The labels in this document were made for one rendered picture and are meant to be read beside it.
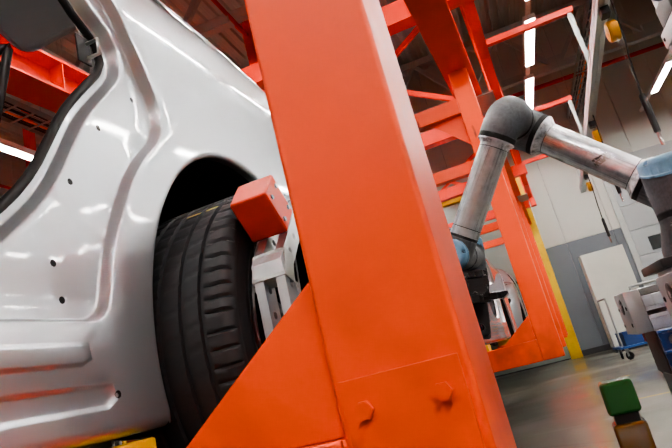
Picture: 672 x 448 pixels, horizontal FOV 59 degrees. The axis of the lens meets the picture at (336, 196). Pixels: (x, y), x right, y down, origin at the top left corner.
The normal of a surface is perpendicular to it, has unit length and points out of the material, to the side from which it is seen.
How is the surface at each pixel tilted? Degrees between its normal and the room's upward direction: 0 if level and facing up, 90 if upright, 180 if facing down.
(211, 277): 72
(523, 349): 90
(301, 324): 90
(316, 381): 90
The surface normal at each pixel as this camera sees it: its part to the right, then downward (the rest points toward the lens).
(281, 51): -0.36, -0.19
